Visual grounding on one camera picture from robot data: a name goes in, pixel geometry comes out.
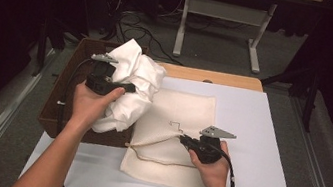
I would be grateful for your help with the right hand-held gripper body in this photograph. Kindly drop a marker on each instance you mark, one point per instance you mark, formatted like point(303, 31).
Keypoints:
point(208, 149)

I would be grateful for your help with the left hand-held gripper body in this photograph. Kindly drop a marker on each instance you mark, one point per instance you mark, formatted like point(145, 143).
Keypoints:
point(100, 78)

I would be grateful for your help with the white cloth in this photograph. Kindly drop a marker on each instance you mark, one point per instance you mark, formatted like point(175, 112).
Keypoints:
point(143, 79)

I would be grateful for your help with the cream mesh laundry bag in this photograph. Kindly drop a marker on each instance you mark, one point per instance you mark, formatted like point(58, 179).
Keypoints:
point(179, 109)

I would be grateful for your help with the brown woven basket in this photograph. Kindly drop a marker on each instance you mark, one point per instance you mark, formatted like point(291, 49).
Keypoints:
point(53, 116)

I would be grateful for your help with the person's right hand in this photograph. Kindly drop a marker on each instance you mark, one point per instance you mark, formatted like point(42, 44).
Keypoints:
point(213, 177)

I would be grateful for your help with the person's left hand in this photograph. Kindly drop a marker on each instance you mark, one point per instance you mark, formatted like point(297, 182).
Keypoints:
point(89, 106)

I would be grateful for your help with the white table cover sheet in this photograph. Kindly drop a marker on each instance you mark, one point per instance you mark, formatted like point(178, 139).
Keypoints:
point(262, 156)

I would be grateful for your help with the black metal stand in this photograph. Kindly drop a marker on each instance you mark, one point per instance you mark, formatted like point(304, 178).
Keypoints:
point(310, 103)

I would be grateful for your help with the white metal frame desk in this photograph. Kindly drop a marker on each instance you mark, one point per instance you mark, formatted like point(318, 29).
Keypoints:
point(224, 11)

